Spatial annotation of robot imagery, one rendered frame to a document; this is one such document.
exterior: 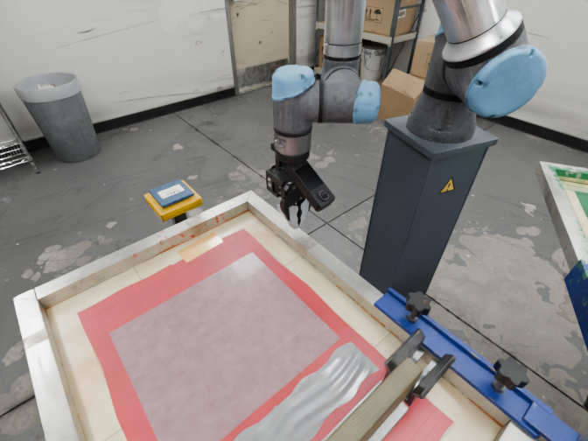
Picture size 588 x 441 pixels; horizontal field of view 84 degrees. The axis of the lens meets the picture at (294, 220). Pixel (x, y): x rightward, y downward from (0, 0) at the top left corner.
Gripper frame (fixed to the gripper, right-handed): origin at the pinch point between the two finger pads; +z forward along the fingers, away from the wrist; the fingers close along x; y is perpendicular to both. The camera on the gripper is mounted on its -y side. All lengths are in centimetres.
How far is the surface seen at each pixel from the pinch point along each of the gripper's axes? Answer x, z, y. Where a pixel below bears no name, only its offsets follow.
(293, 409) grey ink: 25.7, 5.0, -29.1
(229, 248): 14.1, 6.2, 9.5
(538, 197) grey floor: -241, 102, -12
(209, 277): 22.5, 6.1, 4.5
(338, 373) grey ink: 16.0, 4.8, -29.7
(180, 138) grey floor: -70, 106, 262
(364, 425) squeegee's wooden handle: 22.0, -5.1, -39.0
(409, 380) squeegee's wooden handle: 12.6, -5.0, -39.3
